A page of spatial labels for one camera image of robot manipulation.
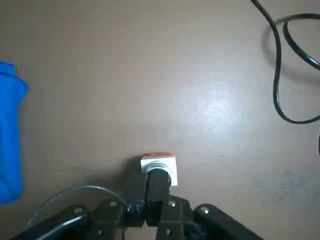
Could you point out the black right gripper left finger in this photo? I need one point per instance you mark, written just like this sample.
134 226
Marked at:
107 217

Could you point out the folded blue cloth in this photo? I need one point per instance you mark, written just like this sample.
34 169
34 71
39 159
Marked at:
10 130

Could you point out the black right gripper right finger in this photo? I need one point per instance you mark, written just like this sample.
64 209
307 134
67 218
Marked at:
180 217

